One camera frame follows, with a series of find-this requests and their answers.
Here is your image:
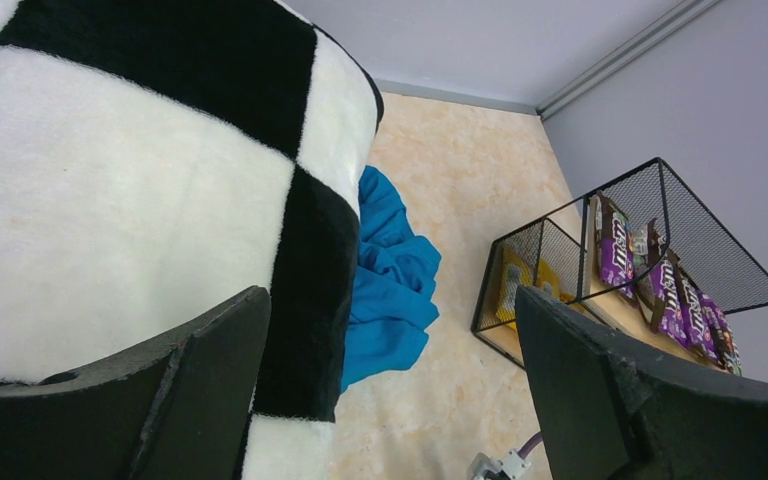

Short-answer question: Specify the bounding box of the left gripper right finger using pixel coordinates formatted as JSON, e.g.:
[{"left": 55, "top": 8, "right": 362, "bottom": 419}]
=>
[{"left": 516, "top": 287, "right": 768, "bottom": 479}]

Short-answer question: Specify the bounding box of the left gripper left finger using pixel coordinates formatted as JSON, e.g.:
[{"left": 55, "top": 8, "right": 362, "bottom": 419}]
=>
[{"left": 0, "top": 287, "right": 270, "bottom": 479}]

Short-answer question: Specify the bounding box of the purple candy bag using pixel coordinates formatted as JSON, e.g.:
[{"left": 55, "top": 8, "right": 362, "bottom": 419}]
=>
[
  {"left": 594, "top": 191, "right": 638, "bottom": 307},
  {"left": 699, "top": 291, "right": 729, "bottom": 372},
  {"left": 719, "top": 317, "right": 743, "bottom": 376},
  {"left": 676, "top": 269, "right": 722, "bottom": 368},
  {"left": 633, "top": 218, "right": 687, "bottom": 348}
]

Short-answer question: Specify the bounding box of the yellow candy bag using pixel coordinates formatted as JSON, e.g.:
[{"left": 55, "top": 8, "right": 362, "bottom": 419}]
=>
[
  {"left": 535, "top": 259, "right": 586, "bottom": 313},
  {"left": 495, "top": 246, "right": 534, "bottom": 331}
]

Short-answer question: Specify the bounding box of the purple candy bag on shelf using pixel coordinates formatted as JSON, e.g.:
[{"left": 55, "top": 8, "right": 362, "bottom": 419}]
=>
[{"left": 594, "top": 191, "right": 638, "bottom": 307}]

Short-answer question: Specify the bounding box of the blue crumpled cloth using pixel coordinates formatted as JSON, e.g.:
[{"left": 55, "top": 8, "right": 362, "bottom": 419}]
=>
[{"left": 340, "top": 166, "right": 441, "bottom": 392}]

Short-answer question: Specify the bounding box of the black white checkered pillow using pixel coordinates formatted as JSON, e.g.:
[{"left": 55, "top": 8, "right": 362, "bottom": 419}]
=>
[{"left": 0, "top": 1, "right": 384, "bottom": 479}]

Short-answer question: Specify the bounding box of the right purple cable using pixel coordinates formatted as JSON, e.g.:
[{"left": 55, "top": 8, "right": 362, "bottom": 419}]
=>
[{"left": 517, "top": 431, "right": 546, "bottom": 460}]

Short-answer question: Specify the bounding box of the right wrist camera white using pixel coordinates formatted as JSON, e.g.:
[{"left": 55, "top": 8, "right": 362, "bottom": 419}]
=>
[{"left": 466, "top": 450, "right": 534, "bottom": 480}]

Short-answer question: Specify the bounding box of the wire and wood shelf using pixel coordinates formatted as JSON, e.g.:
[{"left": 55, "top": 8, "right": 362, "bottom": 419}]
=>
[{"left": 470, "top": 156, "right": 768, "bottom": 372}]

